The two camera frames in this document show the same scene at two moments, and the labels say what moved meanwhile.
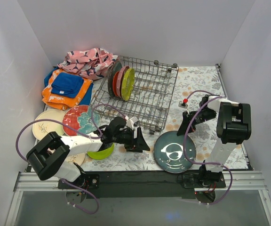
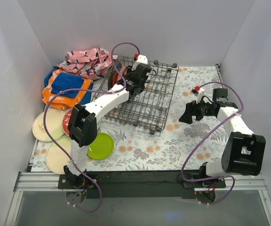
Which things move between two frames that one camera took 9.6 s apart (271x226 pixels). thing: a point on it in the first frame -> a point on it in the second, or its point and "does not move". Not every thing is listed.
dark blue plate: (116, 67) does not move
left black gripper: (135, 140) -> (131, 76)
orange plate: (115, 83) does not move
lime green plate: (102, 154) does not move
